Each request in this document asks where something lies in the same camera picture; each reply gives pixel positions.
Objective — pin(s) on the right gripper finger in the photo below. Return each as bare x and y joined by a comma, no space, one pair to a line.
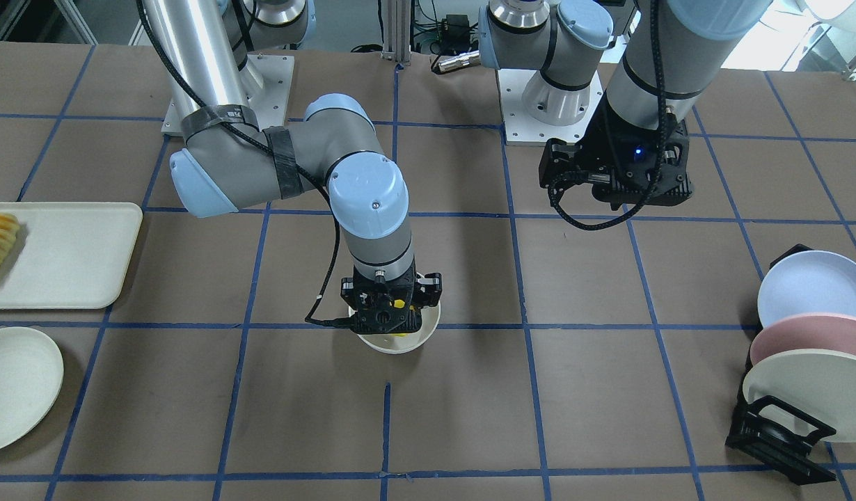
428,290

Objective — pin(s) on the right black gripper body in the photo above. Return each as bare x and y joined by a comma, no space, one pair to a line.
430,287

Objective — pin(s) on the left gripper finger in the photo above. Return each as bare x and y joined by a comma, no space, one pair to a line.
564,165

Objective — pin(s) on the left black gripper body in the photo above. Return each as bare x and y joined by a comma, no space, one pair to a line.
607,149

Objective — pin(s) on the white ceramic bowl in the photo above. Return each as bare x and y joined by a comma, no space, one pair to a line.
405,342

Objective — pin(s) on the yellow lemon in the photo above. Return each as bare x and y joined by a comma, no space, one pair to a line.
399,304

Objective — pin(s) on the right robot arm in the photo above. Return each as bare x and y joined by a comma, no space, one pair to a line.
232,161

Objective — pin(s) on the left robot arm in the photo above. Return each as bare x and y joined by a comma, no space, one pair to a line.
672,57

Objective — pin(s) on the silver metal cylinder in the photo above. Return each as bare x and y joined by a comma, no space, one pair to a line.
456,63

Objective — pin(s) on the light blue plate in rack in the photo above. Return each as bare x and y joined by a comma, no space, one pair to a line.
812,281

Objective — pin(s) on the pink plate in rack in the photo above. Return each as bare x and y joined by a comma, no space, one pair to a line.
827,331

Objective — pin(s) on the cream plate in rack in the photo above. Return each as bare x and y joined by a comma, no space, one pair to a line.
819,382

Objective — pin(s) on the cream rectangular tray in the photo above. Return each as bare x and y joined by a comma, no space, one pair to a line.
68,255

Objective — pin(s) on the black dish rack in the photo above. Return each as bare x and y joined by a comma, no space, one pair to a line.
778,434

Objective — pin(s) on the cream round plate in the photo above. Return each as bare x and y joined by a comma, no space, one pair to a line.
31,377

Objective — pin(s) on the aluminium frame post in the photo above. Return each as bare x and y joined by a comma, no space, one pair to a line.
396,31

